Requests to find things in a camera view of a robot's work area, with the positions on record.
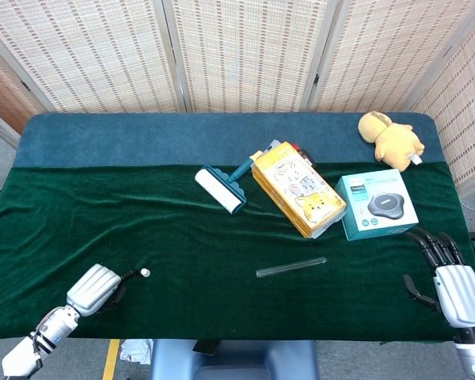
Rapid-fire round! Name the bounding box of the crumpled white paper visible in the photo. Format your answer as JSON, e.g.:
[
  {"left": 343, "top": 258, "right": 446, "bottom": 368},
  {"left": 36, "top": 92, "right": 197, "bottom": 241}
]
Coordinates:
[{"left": 120, "top": 338, "right": 154, "bottom": 365}]

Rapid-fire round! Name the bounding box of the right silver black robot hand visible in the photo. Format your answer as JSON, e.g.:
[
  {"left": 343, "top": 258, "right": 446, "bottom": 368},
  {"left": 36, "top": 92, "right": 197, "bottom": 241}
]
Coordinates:
[{"left": 402, "top": 227, "right": 475, "bottom": 329}]

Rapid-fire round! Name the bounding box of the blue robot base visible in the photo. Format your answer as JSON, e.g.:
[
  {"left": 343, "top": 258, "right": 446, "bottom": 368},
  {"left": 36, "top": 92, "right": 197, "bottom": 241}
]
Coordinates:
[{"left": 149, "top": 339, "right": 320, "bottom": 380}]

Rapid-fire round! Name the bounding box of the woven folding screen panel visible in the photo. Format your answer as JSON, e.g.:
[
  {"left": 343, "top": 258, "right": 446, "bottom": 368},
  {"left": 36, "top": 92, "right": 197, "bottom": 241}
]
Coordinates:
[
  {"left": 306, "top": 0, "right": 475, "bottom": 114},
  {"left": 161, "top": 0, "right": 340, "bottom": 114},
  {"left": 0, "top": 0, "right": 189, "bottom": 115},
  {"left": 405, "top": 6, "right": 475, "bottom": 197},
  {"left": 0, "top": 37, "right": 51, "bottom": 138}
]

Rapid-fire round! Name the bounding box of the blue table cover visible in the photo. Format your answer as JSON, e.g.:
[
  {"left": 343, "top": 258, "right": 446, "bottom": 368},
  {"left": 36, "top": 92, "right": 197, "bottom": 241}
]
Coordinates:
[{"left": 13, "top": 112, "right": 449, "bottom": 169}]

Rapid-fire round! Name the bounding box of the yellow plush toy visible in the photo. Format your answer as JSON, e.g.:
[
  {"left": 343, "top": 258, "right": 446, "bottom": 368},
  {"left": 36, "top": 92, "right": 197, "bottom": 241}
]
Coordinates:
[{"left": 358, "top": 111, "right": 426, "bottom": 173}]

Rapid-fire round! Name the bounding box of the dark green velvet cloth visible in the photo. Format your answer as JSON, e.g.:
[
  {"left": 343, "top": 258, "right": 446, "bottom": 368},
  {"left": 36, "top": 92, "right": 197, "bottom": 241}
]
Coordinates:
[{"left": 0, "top": 161, "right": 475, "bottom": 344}]

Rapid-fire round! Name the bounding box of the teal speaker product box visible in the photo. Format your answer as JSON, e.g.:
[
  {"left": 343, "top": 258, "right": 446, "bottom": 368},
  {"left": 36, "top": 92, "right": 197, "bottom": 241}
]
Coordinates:
[{"left": 335, "top": 168, "right": 420, "bottom": 241}]

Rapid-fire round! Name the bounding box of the glass test tube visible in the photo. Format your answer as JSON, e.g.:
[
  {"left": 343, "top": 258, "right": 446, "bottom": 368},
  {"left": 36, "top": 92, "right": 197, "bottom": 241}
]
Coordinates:
[{"left": 256, "top": 256, "right": 328, "bottom": 279}]

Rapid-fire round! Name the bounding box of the yellow cat tissue pack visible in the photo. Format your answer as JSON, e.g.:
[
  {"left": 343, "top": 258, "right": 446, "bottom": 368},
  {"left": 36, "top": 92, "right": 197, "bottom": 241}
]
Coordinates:
[{"left": 252, "top": 141, "right": 348, "bottom": 240}]

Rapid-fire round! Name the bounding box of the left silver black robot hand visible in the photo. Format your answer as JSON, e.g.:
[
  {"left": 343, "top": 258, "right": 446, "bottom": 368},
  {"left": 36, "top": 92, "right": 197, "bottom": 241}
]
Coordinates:
[{"left": 66, "top": 263, "right": 143, "bottom": 317}]

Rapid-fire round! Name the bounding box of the teal white lint roller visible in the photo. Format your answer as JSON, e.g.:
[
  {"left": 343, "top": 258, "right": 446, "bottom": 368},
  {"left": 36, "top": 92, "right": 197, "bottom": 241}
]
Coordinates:
[{"left": 194, "top": 150, "right": 264, "bottom": 215}]

